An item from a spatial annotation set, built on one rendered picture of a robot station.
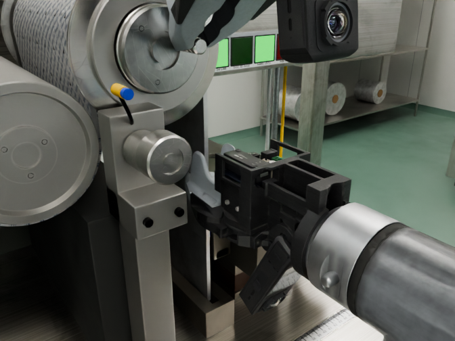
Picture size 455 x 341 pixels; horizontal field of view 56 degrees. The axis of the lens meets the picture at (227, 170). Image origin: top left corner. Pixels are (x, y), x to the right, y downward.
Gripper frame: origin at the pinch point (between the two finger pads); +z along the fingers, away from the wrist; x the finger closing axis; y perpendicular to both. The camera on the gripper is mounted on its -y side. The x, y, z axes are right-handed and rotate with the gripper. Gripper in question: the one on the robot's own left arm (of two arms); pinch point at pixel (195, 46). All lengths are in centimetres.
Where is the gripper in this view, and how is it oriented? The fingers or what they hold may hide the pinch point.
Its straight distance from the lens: 37.8
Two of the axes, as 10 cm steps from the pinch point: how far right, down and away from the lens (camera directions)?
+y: -3.8, -9.1, 1.7
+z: -4.6, 3.5, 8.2
